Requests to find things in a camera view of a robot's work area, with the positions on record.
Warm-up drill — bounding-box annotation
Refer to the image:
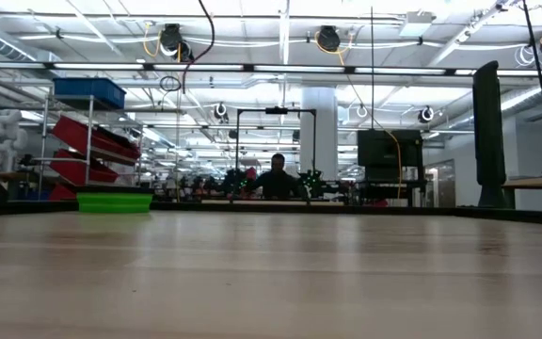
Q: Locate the red cord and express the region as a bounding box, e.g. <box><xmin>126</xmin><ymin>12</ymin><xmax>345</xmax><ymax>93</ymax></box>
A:
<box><xmin>180</xmin><ymin>0</ymin><xmax>216</xmax><ymax>95</ymax></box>

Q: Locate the person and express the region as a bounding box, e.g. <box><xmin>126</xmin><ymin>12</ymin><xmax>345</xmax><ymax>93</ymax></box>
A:
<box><xmin>245</xmin><ymin>153</ymin><xmax>303</xmax><ymax>202</ymax></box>

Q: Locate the white building column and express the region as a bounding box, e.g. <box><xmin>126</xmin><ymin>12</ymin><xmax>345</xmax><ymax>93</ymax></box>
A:
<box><xmin>300</xmin><ymin>87</ymin><xmax>339</xmax><ymax>180</ymax></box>

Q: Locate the long ceiling light strip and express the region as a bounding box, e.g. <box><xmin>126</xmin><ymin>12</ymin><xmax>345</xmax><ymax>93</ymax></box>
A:
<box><xmin>49</xmin><ymin>62</ymin><xmax>542</xmax><ymax>77</ymax></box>

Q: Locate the black monitor cart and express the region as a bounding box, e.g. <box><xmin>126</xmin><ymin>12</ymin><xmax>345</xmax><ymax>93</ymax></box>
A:
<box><xmin>356</xmin><ymin>129</ymin><xmax>425</xmax><ymax>208</ymax></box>

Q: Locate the green square container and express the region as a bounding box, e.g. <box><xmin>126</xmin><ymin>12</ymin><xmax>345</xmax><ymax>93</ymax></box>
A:
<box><xmin>76</xmin><ymin>192</ymin><xmax>153</xmax><ymax>216</ymax></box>

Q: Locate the red storage bin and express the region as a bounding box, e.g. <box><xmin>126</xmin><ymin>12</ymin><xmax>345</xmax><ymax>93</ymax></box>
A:
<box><xmin>50</xmin><ymin>149</ymin><xmax>120</xmax><ymax>185</ymax></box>
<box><xmin>53</xmin><ymin>116</ymin><xmax>140</xmax><ymax>160</ymax></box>
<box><xmin>48</xmin><ymin>183</ymin><xmax>78</xmax><ymax>202</ymax></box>

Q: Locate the blue storage bin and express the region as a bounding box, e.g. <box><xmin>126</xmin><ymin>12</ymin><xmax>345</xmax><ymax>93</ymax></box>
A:
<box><xmin>53</xmin><ymin>77</ymin><xmax>127</xmax><ymax>110</ymax></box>

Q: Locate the wooden top workbench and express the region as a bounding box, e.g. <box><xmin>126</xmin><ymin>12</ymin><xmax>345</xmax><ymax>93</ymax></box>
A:
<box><xmin>501</xmin><ymin>174</ymin><xmax>542</xmax><ymax>211</ymax></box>

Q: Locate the black gantry frame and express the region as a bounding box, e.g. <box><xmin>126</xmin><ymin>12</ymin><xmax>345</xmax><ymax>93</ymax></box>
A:
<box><xmin>235</xmin><ymin>106</ymin><xmax>318</xmax><ymax>186</ymax></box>

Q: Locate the yellow hanging cable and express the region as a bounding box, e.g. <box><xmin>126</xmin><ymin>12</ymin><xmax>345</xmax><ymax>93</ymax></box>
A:
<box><xmin>374</xmin><ymin>120</ymin><xmax>404</xmax><ymax>200</ymax></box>

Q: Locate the wire shelving rack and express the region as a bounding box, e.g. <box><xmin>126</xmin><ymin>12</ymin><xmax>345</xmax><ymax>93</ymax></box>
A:
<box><xmin>38</xmin><ymin>93</ymin><xmax>146</xmax><ymax>202</ymax></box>

